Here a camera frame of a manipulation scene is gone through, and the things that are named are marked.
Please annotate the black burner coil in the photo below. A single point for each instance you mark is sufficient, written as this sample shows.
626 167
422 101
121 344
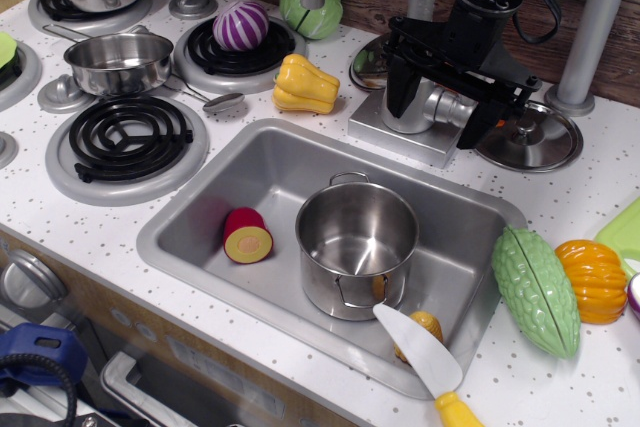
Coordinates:
209 56
64 10
128 138

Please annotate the purple white toy cabbage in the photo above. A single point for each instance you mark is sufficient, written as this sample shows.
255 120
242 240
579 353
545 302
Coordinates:
241 26

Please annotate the blue clamp tool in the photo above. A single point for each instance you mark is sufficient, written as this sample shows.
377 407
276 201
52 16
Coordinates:
38 355

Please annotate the black front burner coil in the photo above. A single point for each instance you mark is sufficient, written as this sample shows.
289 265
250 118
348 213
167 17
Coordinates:
128 138

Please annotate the steel saucepan front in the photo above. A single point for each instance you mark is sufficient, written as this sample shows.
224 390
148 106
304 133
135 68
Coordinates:
116 64

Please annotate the yellow toy corn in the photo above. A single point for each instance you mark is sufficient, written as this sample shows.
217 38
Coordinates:
429 322

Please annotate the grey support post right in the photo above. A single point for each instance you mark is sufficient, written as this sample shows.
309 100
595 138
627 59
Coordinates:
571 96

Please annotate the silver faucet lever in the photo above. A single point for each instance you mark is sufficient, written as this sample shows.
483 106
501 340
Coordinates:
447 107

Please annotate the steel spoon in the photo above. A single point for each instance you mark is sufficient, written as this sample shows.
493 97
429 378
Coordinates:
216 105

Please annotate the green toy vegetable left edge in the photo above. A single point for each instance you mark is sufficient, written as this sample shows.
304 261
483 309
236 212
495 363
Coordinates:
9 57

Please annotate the grey stove knob back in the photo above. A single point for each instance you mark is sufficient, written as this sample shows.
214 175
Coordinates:
192 9

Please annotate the white toy knife yellow handle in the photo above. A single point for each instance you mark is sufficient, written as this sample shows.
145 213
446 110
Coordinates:
436 367

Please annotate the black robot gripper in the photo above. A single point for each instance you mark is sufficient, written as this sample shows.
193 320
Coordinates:
465 55

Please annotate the grey metal sink basin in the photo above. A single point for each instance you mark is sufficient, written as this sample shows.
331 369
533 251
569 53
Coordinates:
274 166

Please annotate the steel lid behind faucet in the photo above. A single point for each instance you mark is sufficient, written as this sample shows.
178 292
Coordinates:
368 70

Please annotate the orange toy pumpkin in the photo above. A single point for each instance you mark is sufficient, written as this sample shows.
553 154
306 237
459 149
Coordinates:
597 278

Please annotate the steel pot in sink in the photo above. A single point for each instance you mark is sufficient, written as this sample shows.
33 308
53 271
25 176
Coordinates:
356 240

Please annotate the green cutting board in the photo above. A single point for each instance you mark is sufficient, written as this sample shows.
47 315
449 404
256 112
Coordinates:
621 234

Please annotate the green toy bitter gourd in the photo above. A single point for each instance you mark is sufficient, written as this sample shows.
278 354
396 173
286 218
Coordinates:
537 291

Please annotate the black middle burner coil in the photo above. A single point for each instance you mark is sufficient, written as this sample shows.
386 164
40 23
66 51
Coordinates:
209 56

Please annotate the green toy cabbage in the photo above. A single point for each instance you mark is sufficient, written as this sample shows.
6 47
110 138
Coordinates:
313 24

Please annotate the grey faucet base block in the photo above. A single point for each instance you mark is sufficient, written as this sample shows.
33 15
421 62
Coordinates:
435 146

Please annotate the yellow toy bell pepper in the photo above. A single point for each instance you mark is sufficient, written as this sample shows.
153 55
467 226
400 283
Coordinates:
301 86

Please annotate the black back left burner coil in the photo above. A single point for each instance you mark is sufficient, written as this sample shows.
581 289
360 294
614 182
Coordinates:
64 10

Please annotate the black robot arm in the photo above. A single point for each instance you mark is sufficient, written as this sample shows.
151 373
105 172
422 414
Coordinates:
494 10

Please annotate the steel pot lid right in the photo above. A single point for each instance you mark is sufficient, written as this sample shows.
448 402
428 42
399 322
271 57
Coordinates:
541 140

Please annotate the grey oven dial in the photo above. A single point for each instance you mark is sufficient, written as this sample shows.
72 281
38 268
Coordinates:
28 283

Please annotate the red yellow toy fruit half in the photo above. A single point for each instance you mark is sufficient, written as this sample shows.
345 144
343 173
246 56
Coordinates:
246 238

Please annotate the oven door handle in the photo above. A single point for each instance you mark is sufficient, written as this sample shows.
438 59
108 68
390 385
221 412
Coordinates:
165 396

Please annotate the grey stove knob left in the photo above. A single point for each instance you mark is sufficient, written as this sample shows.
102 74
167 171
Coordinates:
63 96

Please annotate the grey stove knob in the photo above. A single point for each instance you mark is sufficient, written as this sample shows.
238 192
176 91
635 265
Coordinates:
63 96
192 9

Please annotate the purple toy onion right edge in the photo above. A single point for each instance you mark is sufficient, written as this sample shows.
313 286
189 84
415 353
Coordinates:
633 295

